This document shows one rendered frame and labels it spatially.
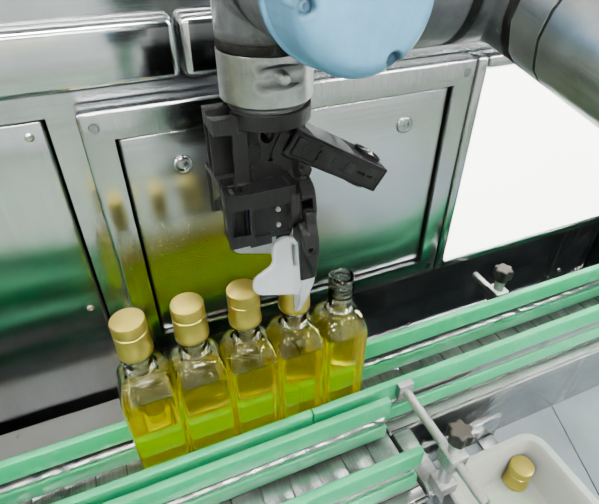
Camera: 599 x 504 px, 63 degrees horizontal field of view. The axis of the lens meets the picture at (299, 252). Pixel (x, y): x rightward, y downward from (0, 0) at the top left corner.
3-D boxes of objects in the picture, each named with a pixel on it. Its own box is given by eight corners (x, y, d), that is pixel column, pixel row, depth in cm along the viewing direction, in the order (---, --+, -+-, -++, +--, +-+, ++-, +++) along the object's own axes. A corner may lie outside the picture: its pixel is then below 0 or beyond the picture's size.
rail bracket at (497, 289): (473, 304, 89) (491, 245, 81) (499, 329, 84) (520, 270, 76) (455, 310, 88) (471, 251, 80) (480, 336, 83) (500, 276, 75)
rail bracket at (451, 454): (405, 413, 70) (417, 355, 63) (482, 527, 58) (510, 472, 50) (386, 420, 69) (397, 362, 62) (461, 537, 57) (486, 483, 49)
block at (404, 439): (406, 450, 73) (412, 423, 69) (444, 510, 66) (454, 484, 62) (385, 459, 72) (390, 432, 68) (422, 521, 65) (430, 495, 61)
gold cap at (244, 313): (255, 304, 55) (253, 273, 52) (266, 325, 52) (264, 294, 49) (224, 312, 53) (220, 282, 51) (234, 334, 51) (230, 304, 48)
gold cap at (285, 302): (302, 290, 56) (303, 260, 54) (315, 310, 54) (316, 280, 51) (273, 298, 55) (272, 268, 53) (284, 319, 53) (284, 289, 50)
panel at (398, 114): (608, 208, 96) (693, 21, 75) (621, 215, 94) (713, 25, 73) (140, 341, 68) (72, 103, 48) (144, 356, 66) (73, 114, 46)
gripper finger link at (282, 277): (253, 320, 49) (241, 237, 45) (307, 305, 51) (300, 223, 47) (263, 336, 47) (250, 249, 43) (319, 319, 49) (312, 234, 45)
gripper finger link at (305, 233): (287, 267, 49) (277, 184, 45) (303, 263, 49) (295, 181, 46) (304, 288, 45) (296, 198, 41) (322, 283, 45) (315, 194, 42)
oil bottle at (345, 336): (340, 392, 74) (349, 285, 61) (358, 422, 70) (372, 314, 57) (306, 404, 72) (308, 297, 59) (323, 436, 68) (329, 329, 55)
